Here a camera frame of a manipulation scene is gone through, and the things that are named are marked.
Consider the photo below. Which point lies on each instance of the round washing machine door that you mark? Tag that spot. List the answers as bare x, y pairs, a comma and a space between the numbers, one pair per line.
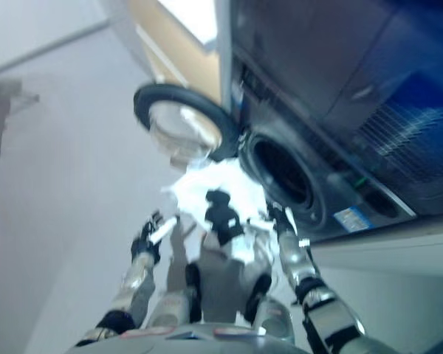
147, 96

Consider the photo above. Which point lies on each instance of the silver robot torso and legs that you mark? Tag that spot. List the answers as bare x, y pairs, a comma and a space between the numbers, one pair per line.
214, 291

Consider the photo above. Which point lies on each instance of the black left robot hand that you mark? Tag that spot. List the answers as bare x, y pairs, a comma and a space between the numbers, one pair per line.
147, 236

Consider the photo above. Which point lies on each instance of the light wooden cabinet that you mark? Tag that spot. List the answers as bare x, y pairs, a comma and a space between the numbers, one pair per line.
177, 44

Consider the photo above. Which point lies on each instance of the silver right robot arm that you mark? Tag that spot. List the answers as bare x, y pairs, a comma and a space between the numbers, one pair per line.
317, 295

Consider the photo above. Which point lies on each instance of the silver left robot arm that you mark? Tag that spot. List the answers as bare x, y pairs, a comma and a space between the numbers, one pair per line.
133, 280

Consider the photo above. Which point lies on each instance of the white garment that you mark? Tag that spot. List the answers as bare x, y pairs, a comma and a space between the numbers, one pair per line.
221, 178

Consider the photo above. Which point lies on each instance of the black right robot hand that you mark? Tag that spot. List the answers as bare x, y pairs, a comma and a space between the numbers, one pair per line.
282, 217

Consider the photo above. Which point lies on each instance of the dark grey washing machine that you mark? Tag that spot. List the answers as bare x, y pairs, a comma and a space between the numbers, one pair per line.
317, 55

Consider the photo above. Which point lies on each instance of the blue white energy sticker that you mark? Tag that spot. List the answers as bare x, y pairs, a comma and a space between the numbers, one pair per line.
352, 220

